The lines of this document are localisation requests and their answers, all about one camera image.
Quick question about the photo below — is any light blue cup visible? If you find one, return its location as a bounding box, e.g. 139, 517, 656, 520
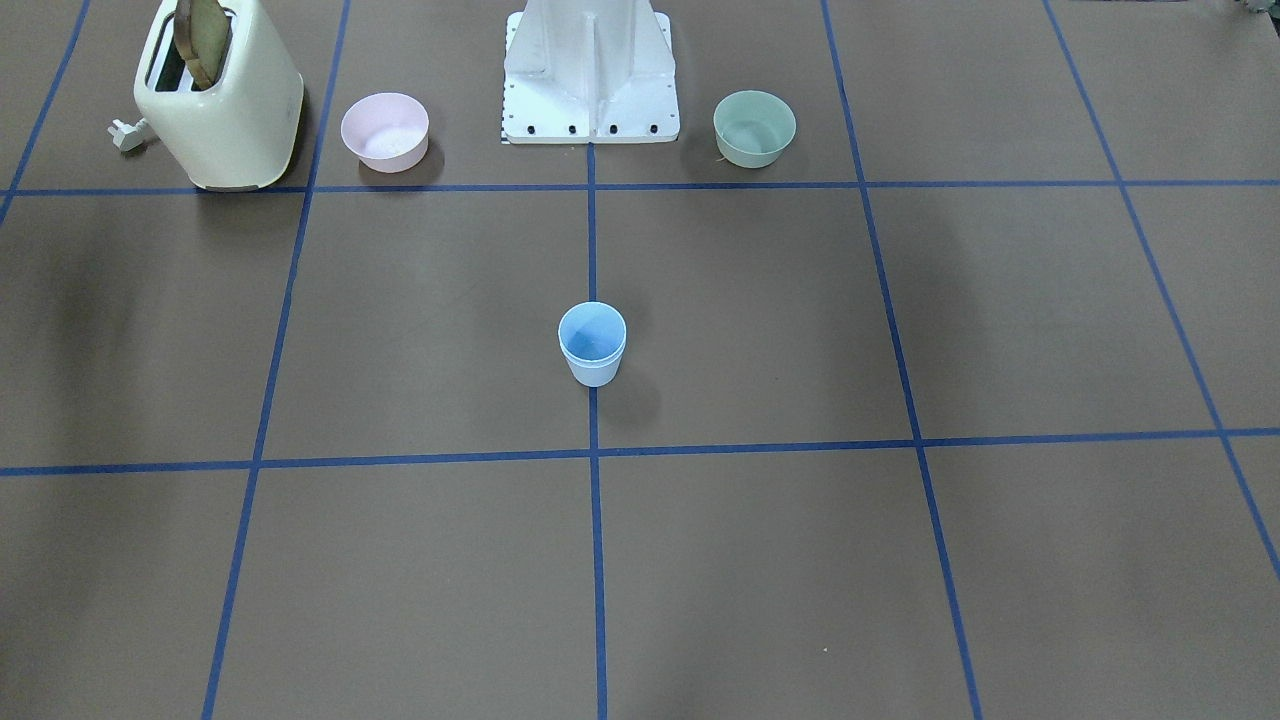
557, 301, 628, 388
557, 301, 628, 366

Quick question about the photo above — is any green bowl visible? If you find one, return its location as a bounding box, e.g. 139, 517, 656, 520
712, 90, 797, 169

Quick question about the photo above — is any pink bowl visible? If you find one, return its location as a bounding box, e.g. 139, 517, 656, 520
340, 92, 430, 174

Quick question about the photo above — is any cream toaster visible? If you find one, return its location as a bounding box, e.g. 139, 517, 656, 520
132, 1, 305, 191

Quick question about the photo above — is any toast slice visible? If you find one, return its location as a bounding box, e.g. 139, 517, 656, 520
173, 0, 232, 91

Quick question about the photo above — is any white toaster plug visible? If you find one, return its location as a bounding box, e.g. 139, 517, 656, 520
108, 118, 151, 152

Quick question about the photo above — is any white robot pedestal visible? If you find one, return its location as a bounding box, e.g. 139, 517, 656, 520
500, 1, 681, 145

